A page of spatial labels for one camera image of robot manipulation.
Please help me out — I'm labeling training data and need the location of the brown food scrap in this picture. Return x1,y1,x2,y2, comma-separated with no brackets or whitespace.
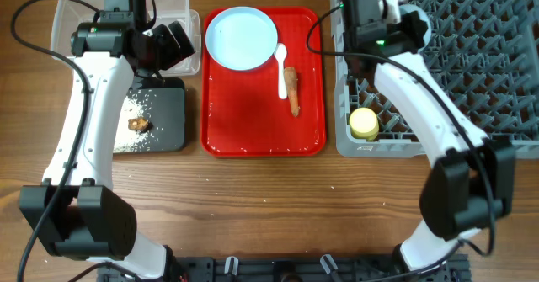
128,117,152,133

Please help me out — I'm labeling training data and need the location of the large light blue plate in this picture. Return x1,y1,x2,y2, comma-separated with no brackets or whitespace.
205,6,278,72

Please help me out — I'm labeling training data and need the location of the white rice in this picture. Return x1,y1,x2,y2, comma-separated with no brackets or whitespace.
113,97,158,153

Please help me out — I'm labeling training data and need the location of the yellow cup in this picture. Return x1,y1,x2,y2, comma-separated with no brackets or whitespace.
349,108,379,141

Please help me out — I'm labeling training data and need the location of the white plastic spoon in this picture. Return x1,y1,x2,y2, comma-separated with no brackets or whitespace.
274,43,287,99

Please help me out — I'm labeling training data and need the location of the small light blue bowl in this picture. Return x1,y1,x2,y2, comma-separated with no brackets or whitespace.
399,4,432,51

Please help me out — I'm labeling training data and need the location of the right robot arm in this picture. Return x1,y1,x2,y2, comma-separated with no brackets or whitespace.
339,0,515,274

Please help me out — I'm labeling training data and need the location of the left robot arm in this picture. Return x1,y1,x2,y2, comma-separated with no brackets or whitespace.
19,0,194,281

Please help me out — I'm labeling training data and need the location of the black waste tray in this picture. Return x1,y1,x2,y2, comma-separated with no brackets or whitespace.
124,77,186,153

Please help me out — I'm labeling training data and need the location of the grey dishwasher rack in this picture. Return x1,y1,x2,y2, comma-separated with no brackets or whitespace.
334,0,538,159

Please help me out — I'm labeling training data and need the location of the clear plastic waste bin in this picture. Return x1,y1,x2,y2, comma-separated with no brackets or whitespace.
50,0,201,77

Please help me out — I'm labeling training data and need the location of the red serving tray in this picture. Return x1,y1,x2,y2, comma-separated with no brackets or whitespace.
200,7,326,157

